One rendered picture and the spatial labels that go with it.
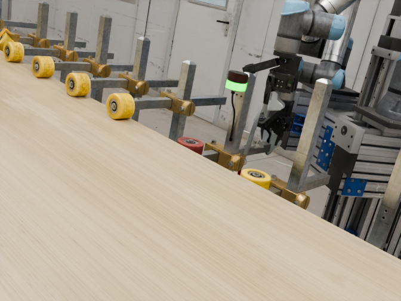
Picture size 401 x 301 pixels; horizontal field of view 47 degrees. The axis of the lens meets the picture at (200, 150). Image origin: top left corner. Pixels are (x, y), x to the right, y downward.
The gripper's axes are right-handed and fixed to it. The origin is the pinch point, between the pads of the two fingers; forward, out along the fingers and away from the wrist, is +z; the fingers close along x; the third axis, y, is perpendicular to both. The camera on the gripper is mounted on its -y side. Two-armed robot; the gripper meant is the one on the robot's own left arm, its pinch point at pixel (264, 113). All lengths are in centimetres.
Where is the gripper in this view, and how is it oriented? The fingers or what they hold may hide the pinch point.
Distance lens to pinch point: 149.6
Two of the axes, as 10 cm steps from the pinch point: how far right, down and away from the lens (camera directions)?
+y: 9.0, 2.8, -3.3
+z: -1.7, 9.3, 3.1
